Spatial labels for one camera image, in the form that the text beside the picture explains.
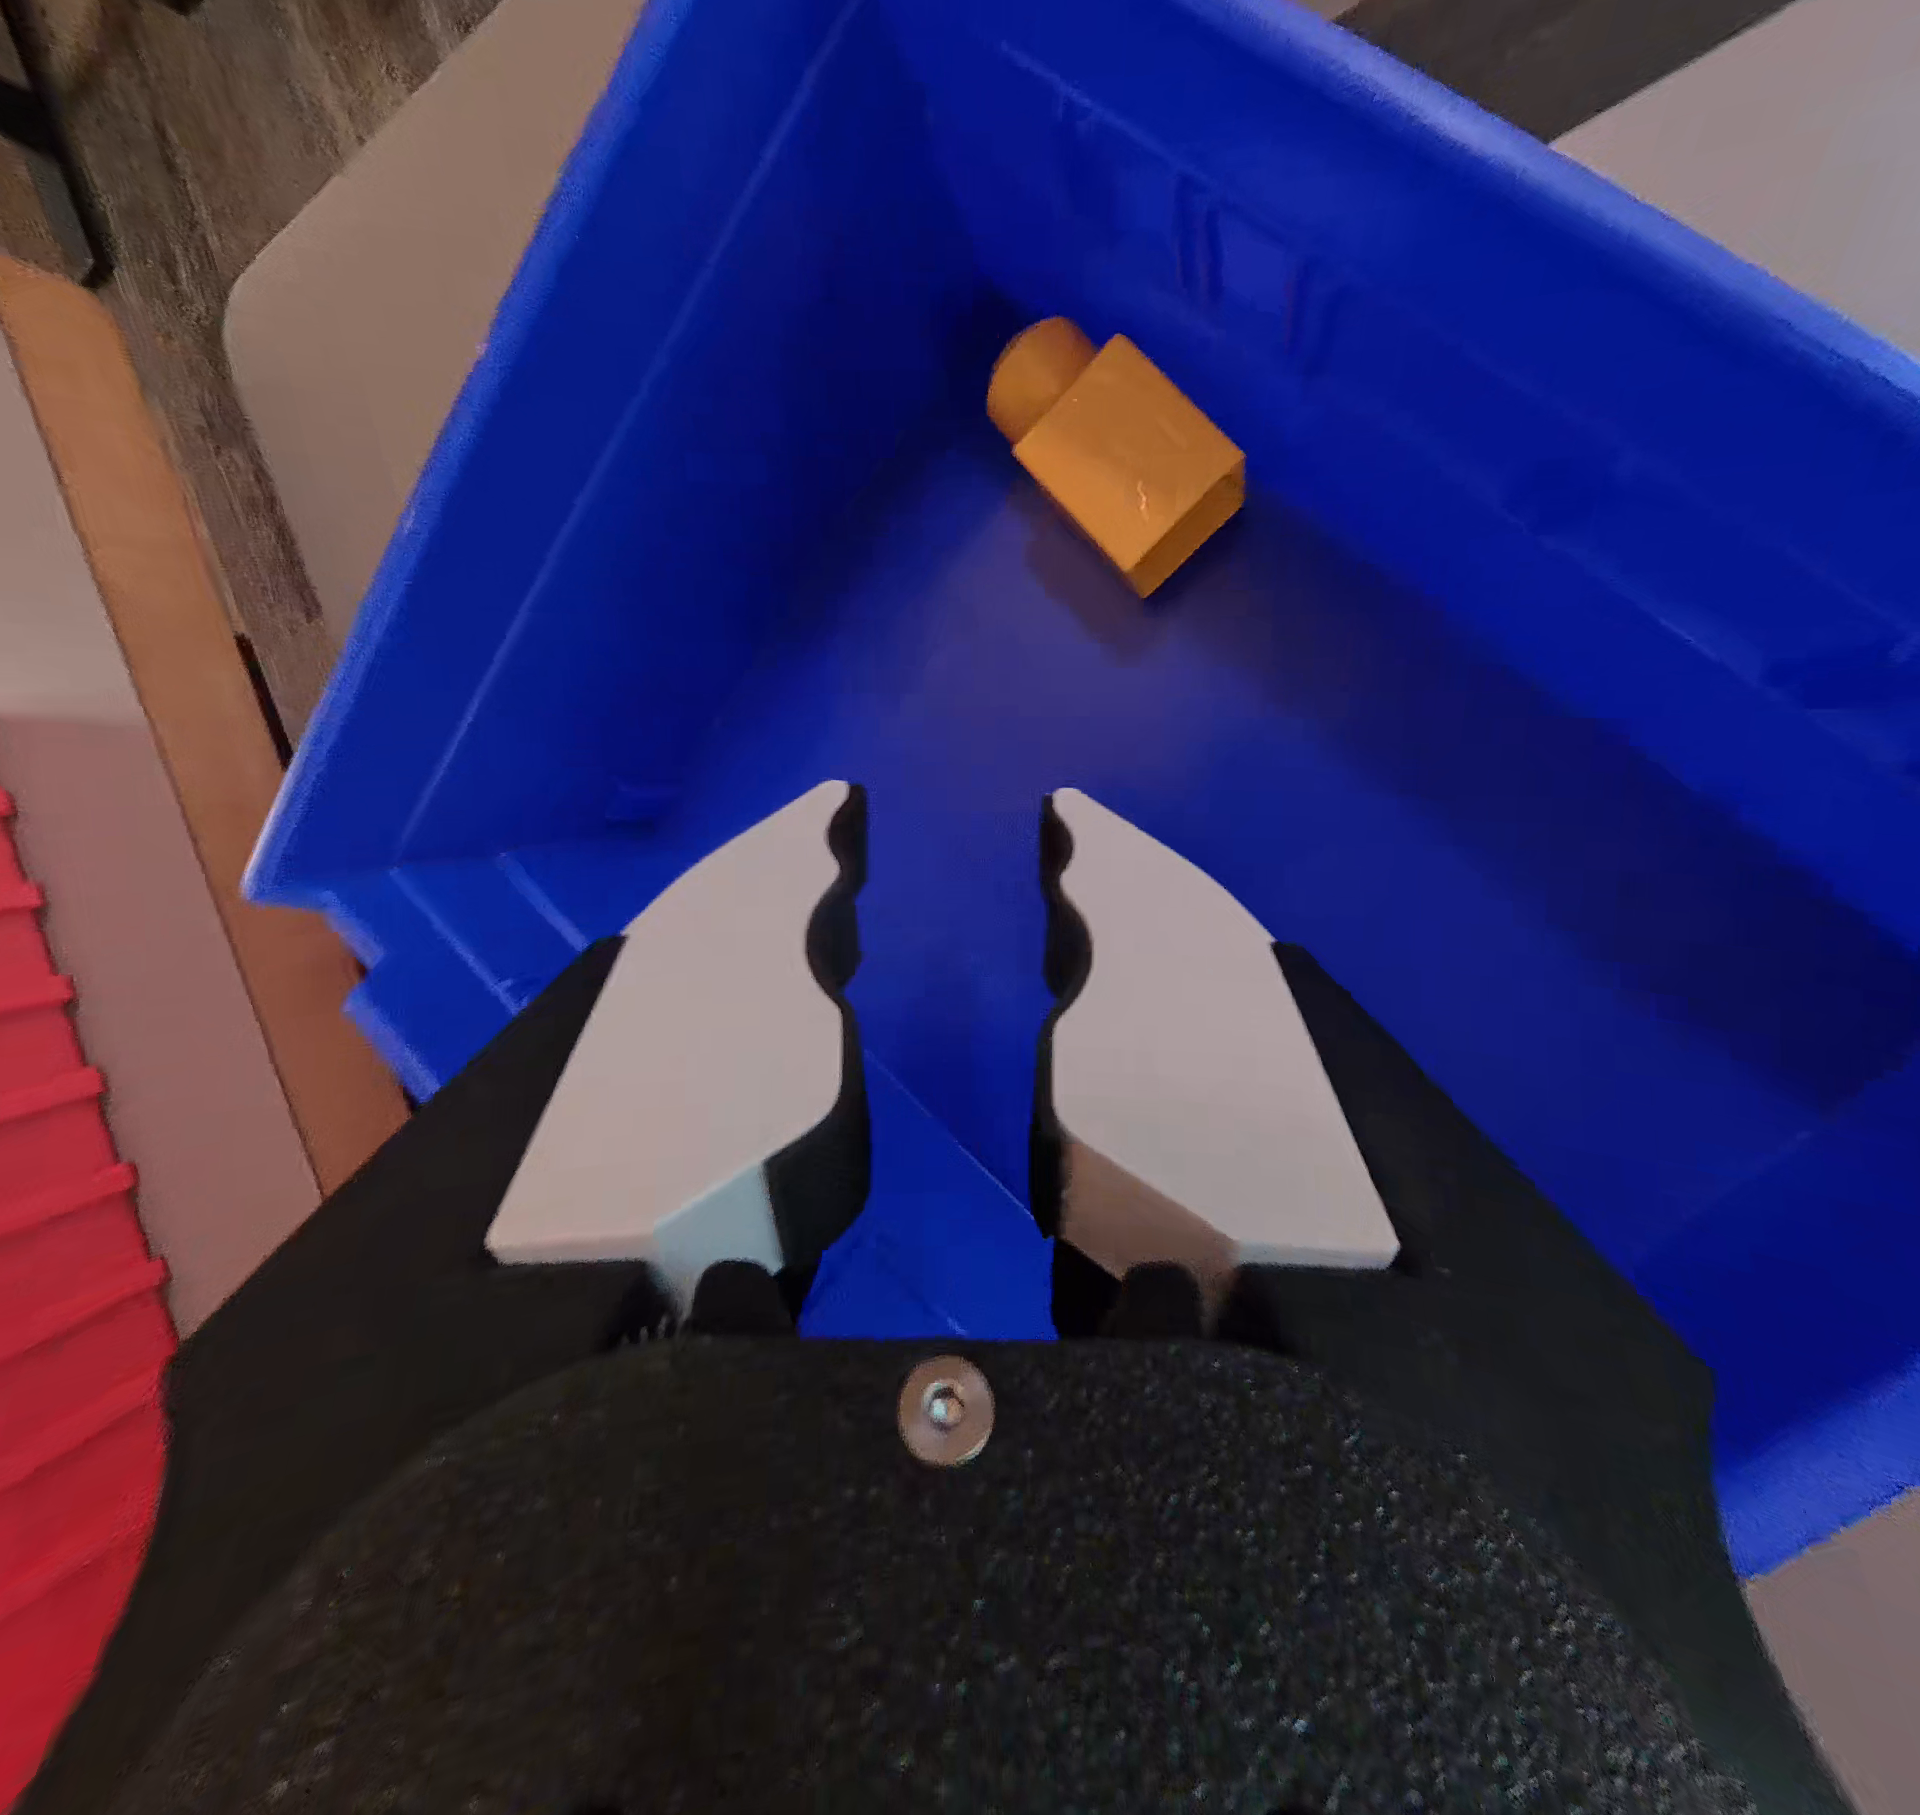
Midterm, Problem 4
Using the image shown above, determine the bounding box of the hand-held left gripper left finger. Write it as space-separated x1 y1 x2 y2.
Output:
482 781 875 1321

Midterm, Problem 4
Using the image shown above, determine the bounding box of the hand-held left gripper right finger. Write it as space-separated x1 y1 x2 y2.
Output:
1028 786 1404 1277

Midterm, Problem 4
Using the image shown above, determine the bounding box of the blue plastic bin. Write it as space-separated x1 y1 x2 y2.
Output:
240 0 1920 1577

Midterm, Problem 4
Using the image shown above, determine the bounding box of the orange mega block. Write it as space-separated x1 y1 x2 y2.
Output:
984 315 1251 603

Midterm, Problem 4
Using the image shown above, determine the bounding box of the wood-edged side table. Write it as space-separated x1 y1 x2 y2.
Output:
0 255 413 1336

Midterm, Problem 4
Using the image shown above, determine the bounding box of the red plastic bin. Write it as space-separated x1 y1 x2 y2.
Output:
0 786 181 1771

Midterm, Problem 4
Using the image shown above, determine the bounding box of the black office chair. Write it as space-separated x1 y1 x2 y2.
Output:
0 0 235 287

